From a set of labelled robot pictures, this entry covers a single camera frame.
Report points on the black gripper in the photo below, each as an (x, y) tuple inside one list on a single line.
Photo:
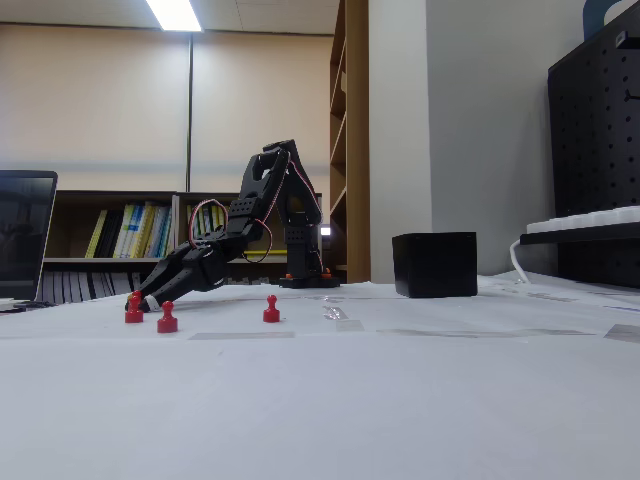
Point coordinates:
[(186, 272)]

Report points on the red pawn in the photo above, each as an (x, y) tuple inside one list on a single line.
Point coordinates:
[(167, 325), (135, 295), (271, 315), (134, 316)]

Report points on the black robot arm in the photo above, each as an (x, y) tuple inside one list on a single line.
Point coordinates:
[(302, 250)]

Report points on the black open box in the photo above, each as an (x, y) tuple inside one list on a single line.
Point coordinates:
[(435, 265)]

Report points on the blue white books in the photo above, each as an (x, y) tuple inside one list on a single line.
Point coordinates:
[(152, 230)]

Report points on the yellow green binder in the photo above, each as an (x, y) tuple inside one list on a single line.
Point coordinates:
[(202, 222), (191, 227)]

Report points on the yellow white book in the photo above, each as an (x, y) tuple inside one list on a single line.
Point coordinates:
[(125, 230)]

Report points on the black binders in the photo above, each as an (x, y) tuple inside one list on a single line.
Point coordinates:
[(110, 235)]

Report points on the grey binder row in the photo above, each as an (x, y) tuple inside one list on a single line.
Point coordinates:
[(85, 287)]

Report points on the yellow slim book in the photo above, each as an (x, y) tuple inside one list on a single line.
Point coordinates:
[(96, 235)]

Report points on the yellow flat folder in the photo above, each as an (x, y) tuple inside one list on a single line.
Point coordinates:
[(260, 253)]

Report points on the dark laptop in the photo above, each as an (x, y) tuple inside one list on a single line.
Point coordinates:
[(22, 235)]

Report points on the white paper table cover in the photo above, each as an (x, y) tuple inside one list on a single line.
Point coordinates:
[(320, 400)]

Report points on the beige roller blind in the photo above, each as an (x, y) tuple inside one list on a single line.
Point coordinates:
[(260, 100), (90, 100)]

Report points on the ceiling light panel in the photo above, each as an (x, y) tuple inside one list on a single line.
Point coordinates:
[(175, 15)]

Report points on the tall wooden bookshelf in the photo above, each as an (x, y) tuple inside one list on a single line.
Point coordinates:
[(357, 50)]

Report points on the black pegboard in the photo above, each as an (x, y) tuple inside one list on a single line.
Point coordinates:
[(595, 125)]

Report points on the dark blue round object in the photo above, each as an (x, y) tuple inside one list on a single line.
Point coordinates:
[(595, 15)]

